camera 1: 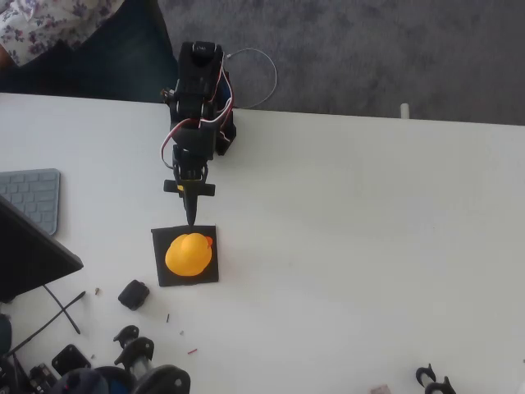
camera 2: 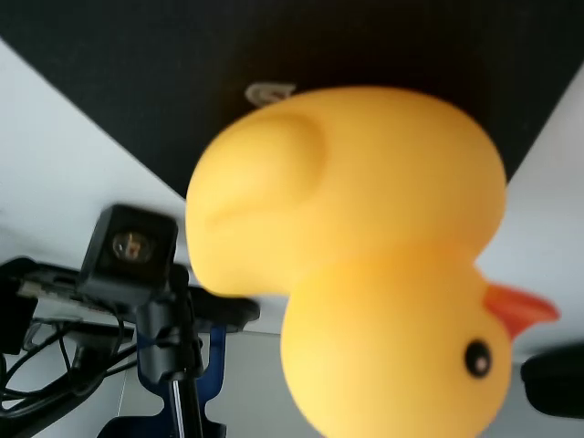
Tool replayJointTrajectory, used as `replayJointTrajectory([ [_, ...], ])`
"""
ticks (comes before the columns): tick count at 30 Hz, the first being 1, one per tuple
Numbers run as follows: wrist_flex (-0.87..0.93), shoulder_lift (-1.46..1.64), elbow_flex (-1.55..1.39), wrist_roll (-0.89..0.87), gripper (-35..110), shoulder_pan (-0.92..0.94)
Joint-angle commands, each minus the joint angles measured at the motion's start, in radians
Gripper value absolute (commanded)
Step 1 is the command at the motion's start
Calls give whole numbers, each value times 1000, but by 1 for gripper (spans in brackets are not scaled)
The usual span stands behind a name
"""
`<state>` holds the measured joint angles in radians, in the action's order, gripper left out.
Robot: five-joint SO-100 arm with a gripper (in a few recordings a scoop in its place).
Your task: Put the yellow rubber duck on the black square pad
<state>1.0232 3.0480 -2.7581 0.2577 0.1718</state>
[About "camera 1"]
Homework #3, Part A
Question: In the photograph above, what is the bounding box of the thin grey wire loop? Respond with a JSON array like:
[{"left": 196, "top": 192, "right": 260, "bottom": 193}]
[{"left": 224, "top": 48, "right": 278, "bottom": 110}]

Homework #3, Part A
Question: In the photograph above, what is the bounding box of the black hooked clamp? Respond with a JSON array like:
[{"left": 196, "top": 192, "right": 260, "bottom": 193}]
[{"left": 415, "top": 363, "right": 457, "bottom": 394}]

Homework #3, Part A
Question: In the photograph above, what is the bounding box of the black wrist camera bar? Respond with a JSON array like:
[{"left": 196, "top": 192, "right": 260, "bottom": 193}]
[{"left": 162, "top": 179, "right": 217, "bottom": 198}]

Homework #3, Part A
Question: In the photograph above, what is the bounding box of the black square mounting plate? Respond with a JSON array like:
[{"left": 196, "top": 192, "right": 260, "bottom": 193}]
[{"left": 51, "top": 343, "right": 92, "bottom": 377}]

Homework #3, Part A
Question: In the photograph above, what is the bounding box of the dark blue round object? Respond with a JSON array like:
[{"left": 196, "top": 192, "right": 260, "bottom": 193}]
[{"left": 0, "top": 314, "right": 13, "bottom": 358}]

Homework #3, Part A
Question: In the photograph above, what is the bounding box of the person in floral shirt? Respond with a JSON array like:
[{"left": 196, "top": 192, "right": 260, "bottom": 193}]
[{"left": 0, "top": 0, "right": 181, "bottom": 102}]

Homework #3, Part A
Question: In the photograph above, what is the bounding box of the floral white shirt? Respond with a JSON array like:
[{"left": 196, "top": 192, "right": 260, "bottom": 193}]
[{"left": 0, "top": 0, "right": 124, "bottom": 66}]

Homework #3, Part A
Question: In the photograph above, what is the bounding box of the black servo motor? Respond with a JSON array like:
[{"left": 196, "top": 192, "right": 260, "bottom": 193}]
[{"left": 117, "top": 279, "right": 151, "bottom": 312}]

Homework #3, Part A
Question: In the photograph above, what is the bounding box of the yellow rubber duck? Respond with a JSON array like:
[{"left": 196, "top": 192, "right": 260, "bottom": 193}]
[{"left": 164, "top": 231, "right": 215, "bottom": 277}]

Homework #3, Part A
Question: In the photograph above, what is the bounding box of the grey keyboard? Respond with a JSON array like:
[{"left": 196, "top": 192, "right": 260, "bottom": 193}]
[{"left": 0, "top": 167, "right": 62, "bottom": 236}]

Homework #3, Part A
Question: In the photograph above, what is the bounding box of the dark laptop screen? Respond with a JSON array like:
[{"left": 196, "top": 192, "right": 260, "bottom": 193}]
[{"left": 0, "top": 195, "right": 84, "bottom": 304}]

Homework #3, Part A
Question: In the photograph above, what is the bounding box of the black square pad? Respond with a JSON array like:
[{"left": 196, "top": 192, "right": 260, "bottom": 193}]
[{"left": 151, "top": 223, "right": 220, "bottom": 287}]

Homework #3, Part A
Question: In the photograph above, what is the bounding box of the black cable bundle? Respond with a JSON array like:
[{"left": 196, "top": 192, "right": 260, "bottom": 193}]
[{"left": 0, "top": 355, "right": 30, "bottom": 394}]

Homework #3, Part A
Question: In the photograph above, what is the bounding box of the person forearm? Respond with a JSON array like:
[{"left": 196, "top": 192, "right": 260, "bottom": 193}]
[{"left": 0, "top": 43, "right": 21, "bottom": 70}]

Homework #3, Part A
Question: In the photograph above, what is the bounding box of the black thin probe tool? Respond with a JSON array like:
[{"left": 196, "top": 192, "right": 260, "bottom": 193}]
[
  {"left": 6, "top": 291, "right": 87, "bottom": 358},
  {"left": 43, "top": 284, "right": 81, "bottom": 335}
]

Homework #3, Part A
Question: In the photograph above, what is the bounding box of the black circuit board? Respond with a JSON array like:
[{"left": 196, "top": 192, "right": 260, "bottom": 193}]
[{"left": 28, "top": 363, "right": 58, "bottom": 391}]

